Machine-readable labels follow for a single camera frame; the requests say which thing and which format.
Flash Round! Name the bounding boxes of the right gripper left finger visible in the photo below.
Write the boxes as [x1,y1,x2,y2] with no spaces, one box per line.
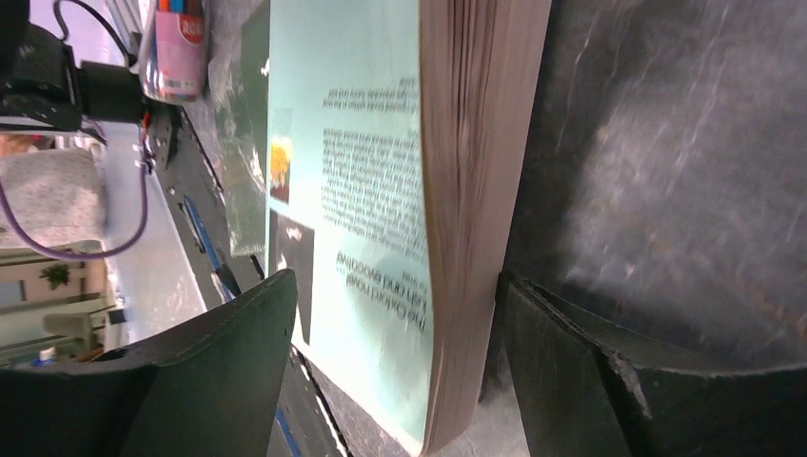
[1,269,297,456]

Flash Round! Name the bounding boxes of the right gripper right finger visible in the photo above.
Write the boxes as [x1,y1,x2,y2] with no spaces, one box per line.
[501,274,806,456]

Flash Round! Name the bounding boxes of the pink capped pencil tube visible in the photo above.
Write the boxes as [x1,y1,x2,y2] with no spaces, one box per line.
[138,0,208,105]

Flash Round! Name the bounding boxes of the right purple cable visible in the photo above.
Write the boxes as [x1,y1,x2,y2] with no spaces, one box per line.
[0,164,152,263]

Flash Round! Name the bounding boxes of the teal book with barcode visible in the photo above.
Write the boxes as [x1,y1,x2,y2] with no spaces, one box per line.
[266,1,551,456]

